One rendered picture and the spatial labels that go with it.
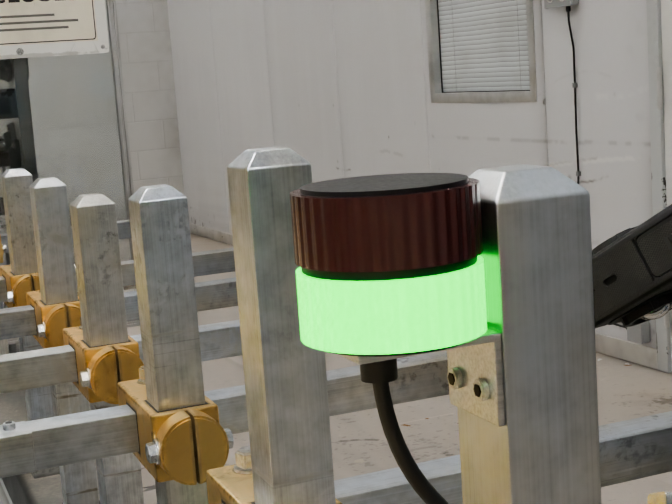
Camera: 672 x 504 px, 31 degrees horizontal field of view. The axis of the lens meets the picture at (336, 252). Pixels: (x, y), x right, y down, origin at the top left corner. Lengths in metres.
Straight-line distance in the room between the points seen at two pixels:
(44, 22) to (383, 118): 3.67
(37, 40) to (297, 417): 2.31
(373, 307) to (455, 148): 5.39
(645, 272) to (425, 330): 0.12
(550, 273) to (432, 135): 5.54
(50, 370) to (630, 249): 0.78
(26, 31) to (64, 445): 2.05
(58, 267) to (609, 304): 0.96
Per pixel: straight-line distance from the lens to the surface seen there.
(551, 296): 0.40
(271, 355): 0.63
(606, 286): 0.47
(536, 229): 0.39
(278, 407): 0.64
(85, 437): 0.92
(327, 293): 0.37
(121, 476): 1.16
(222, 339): 1.20
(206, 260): 1.70
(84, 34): 2.92
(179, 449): 0.86
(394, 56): 6.22
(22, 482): 1.67
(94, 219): 1.11
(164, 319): 0.87
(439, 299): 0.36
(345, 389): 0.97
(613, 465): 0.80
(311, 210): 0.37
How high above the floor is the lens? 1.20
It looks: 9 degrees down
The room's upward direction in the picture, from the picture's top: 4 degrees counter-clockwise
